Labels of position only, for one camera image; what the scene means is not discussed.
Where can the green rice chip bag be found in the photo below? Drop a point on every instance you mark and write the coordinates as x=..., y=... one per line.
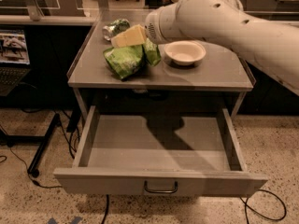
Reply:
x=126, y=61

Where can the grey open drawer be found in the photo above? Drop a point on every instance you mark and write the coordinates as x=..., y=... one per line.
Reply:
x=118, y=153

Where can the black drawer handle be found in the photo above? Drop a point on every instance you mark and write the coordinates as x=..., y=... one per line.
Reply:
x=160, y=188

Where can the green soda can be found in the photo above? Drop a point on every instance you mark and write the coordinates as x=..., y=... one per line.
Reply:
x=115, y=28

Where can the laptop with lit screen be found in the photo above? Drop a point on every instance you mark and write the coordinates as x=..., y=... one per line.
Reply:
x=14, y=59

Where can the grey counter cabinet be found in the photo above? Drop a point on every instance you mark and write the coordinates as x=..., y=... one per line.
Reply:
x=220, y=70

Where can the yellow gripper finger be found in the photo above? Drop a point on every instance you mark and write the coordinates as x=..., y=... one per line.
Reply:
x=135, y=35

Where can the white paper bowl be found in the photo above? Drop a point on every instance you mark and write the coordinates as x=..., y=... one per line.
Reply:
x=185, y=53

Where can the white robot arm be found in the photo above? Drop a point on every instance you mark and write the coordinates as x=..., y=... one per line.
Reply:
x=270, y=46

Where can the black stand leg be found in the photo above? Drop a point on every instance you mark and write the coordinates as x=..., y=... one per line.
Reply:
x=42, y=141

